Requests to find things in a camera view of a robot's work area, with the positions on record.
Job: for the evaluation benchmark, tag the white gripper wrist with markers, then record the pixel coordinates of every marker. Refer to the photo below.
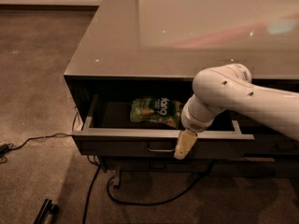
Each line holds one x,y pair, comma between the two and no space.
193,122

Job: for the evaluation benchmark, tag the drawer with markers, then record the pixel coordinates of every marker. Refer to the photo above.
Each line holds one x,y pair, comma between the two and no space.
257,168
273,145
158,165
107,132

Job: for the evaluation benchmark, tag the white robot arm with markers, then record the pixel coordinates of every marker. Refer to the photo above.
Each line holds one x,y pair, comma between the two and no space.
230,87

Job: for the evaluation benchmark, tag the dark drawer cabinet glass top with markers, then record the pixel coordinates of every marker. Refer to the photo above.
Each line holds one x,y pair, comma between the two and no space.
142,48

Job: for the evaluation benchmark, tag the green snack bag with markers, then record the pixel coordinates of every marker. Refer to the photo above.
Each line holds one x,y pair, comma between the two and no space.
156,110

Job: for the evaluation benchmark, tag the black power adapter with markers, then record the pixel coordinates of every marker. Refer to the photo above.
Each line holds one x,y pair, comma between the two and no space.
3,149

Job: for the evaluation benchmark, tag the black metal bracket on floor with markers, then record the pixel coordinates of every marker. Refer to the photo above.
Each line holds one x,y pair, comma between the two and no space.
47,208

